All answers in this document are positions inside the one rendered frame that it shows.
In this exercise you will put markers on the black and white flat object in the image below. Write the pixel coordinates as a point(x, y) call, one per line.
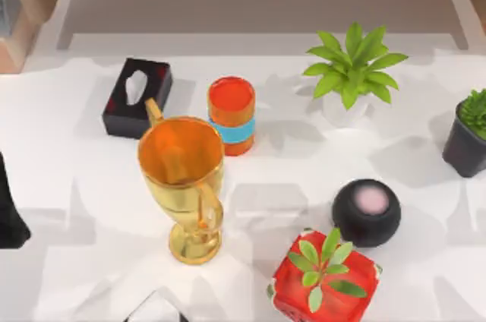
point(157, 308)

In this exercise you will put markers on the gold trophy cup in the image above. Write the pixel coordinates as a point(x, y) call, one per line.
point(182, 170)

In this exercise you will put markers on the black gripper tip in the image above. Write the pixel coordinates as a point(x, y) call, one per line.
point(10, 215)

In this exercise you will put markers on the green plant in black pot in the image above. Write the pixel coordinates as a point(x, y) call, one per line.
point(469, 143)

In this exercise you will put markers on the black round speaker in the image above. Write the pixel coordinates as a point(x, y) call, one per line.
point(366, 217)

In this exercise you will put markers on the orange and blue can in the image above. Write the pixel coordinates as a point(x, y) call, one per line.
point(231, 117)

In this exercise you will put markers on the plant in red square pot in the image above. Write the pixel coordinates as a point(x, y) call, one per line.
point(326, 280)

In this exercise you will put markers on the black tissue box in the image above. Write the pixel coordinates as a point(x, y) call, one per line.
point(129, 109)

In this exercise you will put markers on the leafy plant in white pot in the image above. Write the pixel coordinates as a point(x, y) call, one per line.
point(351, 67)

